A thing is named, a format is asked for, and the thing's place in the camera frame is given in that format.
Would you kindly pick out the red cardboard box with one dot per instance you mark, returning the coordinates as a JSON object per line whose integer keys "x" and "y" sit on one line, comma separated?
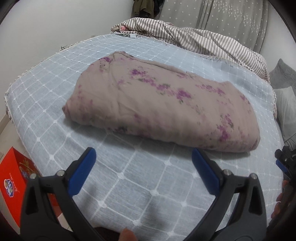
{"x": 15, "y": 170}

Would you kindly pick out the pink floral garment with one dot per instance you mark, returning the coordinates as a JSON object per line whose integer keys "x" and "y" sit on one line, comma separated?
{"x": 124, "y": 94}

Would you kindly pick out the striped beige duvet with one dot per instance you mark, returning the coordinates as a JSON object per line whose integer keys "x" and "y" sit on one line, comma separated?
{"x": 199, "y": 41}

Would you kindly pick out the grey velvet pillow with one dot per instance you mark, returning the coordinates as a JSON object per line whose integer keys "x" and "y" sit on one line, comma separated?
{"x": 286, "y": 113}

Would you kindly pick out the dark hanging clothes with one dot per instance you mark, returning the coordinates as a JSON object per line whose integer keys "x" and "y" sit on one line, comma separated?
{"x": 146, "y": 8}

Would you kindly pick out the left hand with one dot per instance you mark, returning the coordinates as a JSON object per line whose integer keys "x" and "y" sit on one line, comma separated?
{"x": 127, "y": 235}

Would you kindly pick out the right hand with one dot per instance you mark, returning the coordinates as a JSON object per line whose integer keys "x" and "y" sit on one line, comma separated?
{"x": 276, "y": 210}

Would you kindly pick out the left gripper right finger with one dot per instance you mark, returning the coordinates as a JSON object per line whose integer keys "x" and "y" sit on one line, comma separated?
{"x": 238, "y": 211}

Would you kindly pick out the grey checked bed cover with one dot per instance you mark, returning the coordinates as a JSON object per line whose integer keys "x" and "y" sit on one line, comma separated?
{"x": 147, "y": 186}

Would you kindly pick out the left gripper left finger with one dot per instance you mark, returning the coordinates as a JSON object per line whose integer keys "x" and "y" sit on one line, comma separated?
{"x": 49, "y": 211}

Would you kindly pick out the grey dotted curtain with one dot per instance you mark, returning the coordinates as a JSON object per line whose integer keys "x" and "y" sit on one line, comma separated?
{"x": 243, "y": 20}

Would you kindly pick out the wall socket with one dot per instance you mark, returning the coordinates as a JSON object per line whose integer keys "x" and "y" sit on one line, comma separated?
{"x": 64, "y": 47}

